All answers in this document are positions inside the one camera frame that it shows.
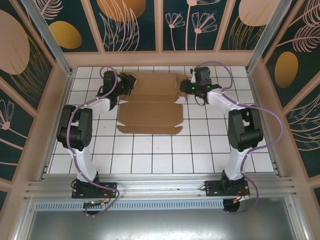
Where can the aluminium mounting rail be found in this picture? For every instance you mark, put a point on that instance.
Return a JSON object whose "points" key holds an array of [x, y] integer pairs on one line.
{"points": [[160, 186]]}

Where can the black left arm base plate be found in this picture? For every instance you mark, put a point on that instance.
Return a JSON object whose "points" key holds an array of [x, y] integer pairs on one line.
{"points": [[110, 187]]}

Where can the aluminium frame post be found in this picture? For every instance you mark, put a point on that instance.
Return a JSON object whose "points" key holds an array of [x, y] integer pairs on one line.
{"points": [[267, 32], [50, 37]]}

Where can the brown cardboard paper box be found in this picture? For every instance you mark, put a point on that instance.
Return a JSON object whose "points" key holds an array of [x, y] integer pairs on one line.
{"points": [[150, 117]]}

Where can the shiny metal sheet panel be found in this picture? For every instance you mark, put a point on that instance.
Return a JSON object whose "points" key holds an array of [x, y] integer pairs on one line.
{"points": [[160, 225]]}

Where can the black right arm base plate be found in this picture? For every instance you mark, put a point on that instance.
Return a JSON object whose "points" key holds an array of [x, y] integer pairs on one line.
{"points": [[211, 188]]}

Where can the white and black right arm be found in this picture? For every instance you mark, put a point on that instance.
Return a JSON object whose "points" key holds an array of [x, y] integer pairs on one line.
{"points": [[235, 165]]}

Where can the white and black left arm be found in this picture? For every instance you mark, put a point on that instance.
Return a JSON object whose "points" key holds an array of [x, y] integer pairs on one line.
{"points": [[83, 160]]}

